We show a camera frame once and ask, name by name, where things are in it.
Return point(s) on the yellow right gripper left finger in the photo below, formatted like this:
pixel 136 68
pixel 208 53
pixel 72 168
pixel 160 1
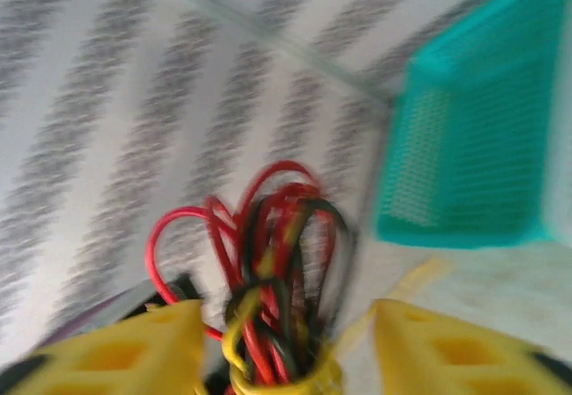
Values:
pixel 134 359

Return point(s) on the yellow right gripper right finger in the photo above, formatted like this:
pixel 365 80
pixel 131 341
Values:
pixel 447 359

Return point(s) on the teal plastic mesh basket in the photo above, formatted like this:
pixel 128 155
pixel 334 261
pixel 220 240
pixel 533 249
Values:
pixel 482 145

